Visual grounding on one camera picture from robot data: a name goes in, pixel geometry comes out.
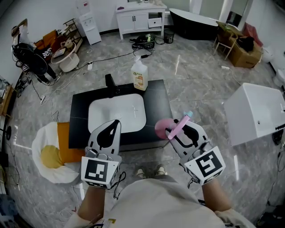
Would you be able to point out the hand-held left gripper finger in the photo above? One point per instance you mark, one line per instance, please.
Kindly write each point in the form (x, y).
(93, 138)
(117, 142)

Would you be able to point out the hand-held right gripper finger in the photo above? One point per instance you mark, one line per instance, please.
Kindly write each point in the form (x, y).
(199, 133)
(178, 149)

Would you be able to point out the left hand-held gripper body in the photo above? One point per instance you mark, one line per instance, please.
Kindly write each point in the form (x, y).
(98, 169)

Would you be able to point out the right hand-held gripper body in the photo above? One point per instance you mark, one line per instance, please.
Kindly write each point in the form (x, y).
(206, 165)

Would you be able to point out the pink toothbrush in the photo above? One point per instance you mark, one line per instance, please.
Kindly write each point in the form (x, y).
(179, 125)

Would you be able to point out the white spray bottle orange label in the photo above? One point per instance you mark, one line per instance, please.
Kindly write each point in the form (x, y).
(139, 75)

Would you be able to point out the person's left forearm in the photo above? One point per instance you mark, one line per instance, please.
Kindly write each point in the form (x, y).
(92, 204)

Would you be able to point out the person's right forearm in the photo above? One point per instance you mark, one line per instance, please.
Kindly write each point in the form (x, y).
(214, 196)

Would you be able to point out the pink cup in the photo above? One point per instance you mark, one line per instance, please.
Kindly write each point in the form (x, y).
(161, 128)

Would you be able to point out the person's right shoe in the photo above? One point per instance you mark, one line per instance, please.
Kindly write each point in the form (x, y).
(160, 170)

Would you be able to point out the person's shoe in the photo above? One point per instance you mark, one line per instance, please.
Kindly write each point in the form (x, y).
(160, 170)
(140, 173)

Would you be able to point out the white sink basin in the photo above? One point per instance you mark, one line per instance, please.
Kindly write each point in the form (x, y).
(115, 109)

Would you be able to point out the person's left shoe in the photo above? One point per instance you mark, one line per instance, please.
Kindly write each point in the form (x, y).
(140, 173)

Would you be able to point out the egg-shaped cushion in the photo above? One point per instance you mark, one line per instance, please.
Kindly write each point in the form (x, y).
(47, 144)

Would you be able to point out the black vanity counter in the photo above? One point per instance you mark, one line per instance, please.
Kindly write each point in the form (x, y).
(155, 100)

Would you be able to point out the white rectangular bathtub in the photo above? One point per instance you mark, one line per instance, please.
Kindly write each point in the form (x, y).
(251, 111)

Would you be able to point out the black faucet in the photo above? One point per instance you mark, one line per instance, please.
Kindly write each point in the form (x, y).
(110, 83)

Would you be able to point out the person's beige shirt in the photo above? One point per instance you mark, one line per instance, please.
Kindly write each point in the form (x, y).
(155, 204)

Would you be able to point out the white power strip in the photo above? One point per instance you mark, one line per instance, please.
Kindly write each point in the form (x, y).
(225, 67)
(90, 66)
(42, 99)

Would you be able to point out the round white side table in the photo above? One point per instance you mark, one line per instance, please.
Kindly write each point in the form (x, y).
(67, 60)

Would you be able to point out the cardboard box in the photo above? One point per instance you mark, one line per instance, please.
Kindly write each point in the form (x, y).
(243, 58)

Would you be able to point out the black bag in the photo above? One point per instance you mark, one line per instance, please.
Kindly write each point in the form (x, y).
(246, 42)

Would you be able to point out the black metal shelf rack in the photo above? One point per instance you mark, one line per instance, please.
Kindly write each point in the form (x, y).
(74, 31)

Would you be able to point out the orange paper bags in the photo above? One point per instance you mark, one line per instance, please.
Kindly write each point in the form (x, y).
(47, 39)

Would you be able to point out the black oval bathtub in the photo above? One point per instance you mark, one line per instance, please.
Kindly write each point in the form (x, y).
(191, 24)

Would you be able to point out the white water dispenser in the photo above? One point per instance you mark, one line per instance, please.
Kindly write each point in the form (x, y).
(90, 26)

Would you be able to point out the red plastic bag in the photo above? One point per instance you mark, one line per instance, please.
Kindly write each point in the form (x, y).
(253, 31)

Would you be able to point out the white vanity cabinet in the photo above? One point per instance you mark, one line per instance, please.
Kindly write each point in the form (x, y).
(131, 21)

